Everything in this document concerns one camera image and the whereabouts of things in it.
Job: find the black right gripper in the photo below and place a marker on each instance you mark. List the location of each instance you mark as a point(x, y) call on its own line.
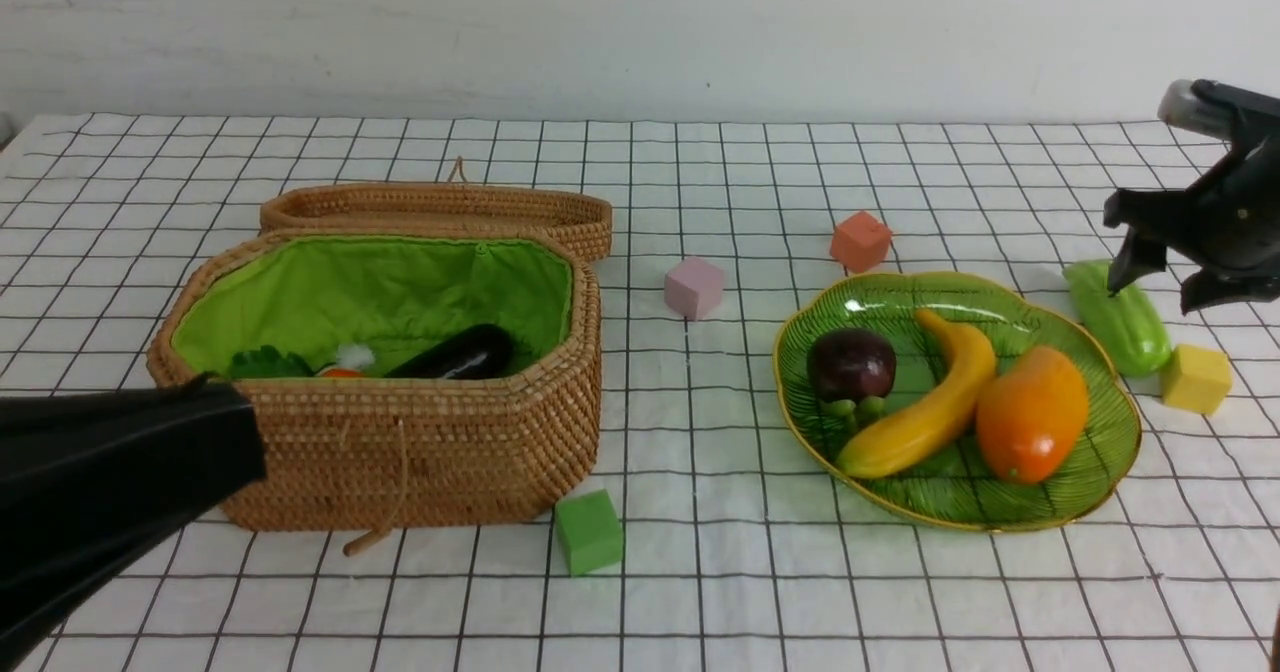
point(1226, 222)

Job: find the orange yellow toy mango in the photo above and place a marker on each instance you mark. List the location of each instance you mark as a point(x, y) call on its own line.
point(1028, 420)

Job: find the yellow toy banana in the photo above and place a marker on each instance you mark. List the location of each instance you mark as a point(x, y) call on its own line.
point(914, 433)

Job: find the purple toy mangosteen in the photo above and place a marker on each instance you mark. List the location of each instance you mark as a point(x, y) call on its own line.
point(849, 366)

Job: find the dark purple toy eggplant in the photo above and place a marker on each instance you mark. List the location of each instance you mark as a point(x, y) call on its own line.
point(480, 352)

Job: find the orange toy carrot green leaves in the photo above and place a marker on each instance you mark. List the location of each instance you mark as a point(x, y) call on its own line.
point(349, 362)

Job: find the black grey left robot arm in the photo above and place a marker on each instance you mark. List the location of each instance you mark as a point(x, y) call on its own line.
point(92, 482)

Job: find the yellow foam cube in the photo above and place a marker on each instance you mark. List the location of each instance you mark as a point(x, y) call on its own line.
point(1196, 379)

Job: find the green leaf-shaped glass plate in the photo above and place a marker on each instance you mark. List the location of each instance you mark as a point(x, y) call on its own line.
point(952, 488)

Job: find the orange foam cube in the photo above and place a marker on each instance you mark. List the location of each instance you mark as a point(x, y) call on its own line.
point(860, 242)

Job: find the white grid tablecloth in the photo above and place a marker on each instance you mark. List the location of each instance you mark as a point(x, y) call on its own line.
point(741, 554)

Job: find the pink foam cube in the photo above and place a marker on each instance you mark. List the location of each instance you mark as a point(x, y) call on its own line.
point(694, 288)

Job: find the woven rattan basket lid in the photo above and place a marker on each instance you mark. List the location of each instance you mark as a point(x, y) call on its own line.
point(581, 223)

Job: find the green foam cube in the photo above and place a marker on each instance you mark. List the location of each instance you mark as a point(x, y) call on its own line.
point(589, 532)

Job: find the woven rattan basket green lining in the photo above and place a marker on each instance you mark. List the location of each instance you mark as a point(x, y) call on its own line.
point(380, 454)

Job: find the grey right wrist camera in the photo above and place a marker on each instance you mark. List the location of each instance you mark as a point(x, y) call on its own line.
point(1222, 111)

